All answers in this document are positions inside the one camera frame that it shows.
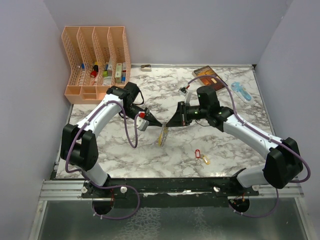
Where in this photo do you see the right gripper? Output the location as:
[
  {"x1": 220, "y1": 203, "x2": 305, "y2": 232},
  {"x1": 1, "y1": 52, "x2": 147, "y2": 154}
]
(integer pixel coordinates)
[{"x1": 166, "y1": 101, "x2": 209, "y2": 128}]

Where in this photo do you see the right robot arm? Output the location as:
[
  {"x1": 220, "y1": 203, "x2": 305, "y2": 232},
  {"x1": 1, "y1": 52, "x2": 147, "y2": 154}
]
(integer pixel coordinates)
[{"x1": 166, "y1": 86, "x2": 303, "y2": 196}]

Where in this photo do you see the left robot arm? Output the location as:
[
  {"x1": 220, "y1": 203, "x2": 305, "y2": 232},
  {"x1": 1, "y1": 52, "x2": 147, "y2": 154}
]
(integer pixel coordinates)
[{"x1": 60, "y1": 82, "x2": 162, "y2": 198}]

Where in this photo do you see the red tag key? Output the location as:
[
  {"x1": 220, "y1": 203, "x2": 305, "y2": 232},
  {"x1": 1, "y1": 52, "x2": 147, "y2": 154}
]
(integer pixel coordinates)
[{"x1": 194, "y1": 149, "x2": 203, "y2": 163}]

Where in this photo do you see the orange-yellow tag key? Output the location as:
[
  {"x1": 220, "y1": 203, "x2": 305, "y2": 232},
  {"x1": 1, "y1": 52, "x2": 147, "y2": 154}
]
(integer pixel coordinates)
[{"x1": 200, "y1": 154, "x2": 211, "y2": 165}]

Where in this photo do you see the paperback book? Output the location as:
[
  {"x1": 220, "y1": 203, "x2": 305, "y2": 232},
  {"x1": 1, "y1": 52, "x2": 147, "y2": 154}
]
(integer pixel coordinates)
[{"x1": 192, "y1": 65, "x2": 225, "y2": 92}]

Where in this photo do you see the beige small object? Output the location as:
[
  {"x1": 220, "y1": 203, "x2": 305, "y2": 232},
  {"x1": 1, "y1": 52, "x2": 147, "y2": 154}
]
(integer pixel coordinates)
[{"x1": 140, "y1": 64, "x2": 152, "y2": 72}]

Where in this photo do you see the green white box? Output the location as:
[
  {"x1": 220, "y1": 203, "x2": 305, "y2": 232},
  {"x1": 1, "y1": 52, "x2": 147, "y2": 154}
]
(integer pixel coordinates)
[{"x1": 114, "y1": 62, "x2": 123, "y2": 84}]

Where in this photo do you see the blue packaged item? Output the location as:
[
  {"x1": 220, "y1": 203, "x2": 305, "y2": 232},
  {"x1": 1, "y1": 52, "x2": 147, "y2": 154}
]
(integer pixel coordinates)
[{"x1": 230, "y1": 81, "x2": 254, "y2": 104}]

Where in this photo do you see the red black bottle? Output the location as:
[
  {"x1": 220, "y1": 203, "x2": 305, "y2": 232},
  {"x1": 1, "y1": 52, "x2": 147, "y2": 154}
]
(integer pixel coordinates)
[{"x1": 90, "y1": 64, "x2": 99, "y2": 78}]

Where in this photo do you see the peach desk organizer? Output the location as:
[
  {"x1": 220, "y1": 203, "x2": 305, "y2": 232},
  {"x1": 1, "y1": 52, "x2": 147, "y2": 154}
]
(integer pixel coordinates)
[{"x1": 61, "y1": 26, "x2": 131, "y2": 104}]

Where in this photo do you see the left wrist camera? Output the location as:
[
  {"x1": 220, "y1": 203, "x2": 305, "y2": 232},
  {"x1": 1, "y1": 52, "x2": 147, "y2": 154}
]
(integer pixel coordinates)
[{"x1": 135, "y1": 111, "x2": 149, "y2": 132}]

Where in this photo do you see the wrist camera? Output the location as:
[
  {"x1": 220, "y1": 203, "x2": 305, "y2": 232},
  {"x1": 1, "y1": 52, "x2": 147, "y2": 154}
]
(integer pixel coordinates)
[
  {"x1": 135, "y1": 111, "x2": 149, "y2": 132},
  {"x1": 178, "y1": 84, "x2": 192, "y2": 104}
]

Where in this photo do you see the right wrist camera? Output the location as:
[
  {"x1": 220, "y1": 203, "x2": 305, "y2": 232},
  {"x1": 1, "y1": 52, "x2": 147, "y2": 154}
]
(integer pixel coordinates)
[{"x1": 178, "y1": 84, "x2": 192, "y2": 104}]

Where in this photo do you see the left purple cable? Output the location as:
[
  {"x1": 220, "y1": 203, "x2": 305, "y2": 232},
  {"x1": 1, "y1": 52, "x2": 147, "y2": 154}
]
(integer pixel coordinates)
[{"x1": 64, "y1": 99, "x2": 148, "y2": 221}]

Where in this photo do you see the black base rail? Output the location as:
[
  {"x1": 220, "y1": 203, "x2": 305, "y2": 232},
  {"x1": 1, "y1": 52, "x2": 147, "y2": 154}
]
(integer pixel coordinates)
[{"x1": 81, "y1": 177, "x2": 259, "y2": 209}]

